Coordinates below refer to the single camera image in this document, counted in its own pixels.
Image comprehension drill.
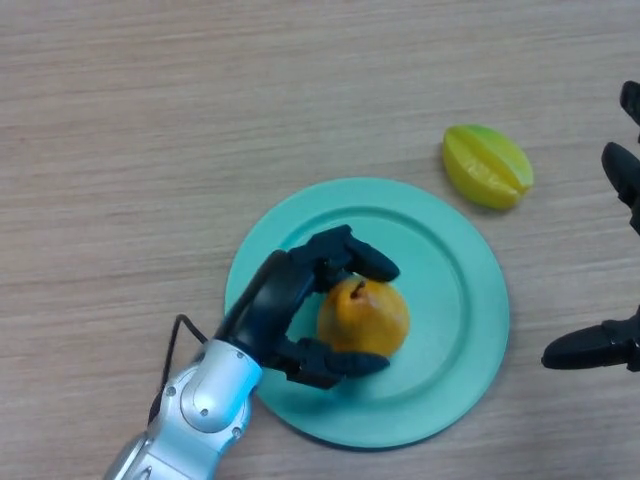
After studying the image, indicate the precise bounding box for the yellow orange pear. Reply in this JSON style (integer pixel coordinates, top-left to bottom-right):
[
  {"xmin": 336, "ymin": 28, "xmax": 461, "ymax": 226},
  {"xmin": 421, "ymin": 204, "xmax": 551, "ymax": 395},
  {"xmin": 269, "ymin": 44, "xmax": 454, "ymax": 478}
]
[{"xmin": 316, "ymin": 278, "xmax": 411, "ymax": 356}]

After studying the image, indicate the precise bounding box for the green round plate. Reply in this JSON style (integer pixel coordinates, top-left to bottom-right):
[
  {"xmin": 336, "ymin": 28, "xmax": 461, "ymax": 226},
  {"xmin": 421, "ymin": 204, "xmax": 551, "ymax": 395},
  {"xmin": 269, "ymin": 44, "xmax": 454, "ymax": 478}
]
[{"xmin": 224, "ymin": 176, "xmax": 510, "ymax": 449}]

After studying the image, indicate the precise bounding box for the yellow green starfruit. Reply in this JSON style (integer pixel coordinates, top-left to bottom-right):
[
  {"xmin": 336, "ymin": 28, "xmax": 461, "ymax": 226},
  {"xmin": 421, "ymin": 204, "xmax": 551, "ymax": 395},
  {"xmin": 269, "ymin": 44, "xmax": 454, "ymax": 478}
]
[{"xmin": 441, "ymin": 124, "xmax": 535, "ymax": 212}]

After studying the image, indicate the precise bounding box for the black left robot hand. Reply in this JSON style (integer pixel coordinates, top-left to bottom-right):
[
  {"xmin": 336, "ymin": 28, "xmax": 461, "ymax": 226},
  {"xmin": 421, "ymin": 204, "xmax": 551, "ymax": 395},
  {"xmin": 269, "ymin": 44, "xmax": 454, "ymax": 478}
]
[{"xmin": 214, "ymin": 224, "xmax": 402, "ymax": 391}]

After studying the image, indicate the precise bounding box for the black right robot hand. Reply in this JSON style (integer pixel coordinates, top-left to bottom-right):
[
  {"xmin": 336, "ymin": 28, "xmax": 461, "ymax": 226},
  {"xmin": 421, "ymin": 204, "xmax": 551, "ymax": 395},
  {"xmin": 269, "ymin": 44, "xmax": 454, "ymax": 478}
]
[{"xmin": 541, "ymin": 80, "xmax": 640, "ymax": 374}]

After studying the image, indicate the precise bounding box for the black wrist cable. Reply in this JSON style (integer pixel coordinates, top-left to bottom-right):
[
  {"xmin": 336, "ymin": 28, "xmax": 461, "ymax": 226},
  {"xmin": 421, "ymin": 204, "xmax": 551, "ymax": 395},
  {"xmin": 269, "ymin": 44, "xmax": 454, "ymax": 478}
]
[{"xmin": 147, "ymin": 252, "xmax": 286, "ymax": 427}]

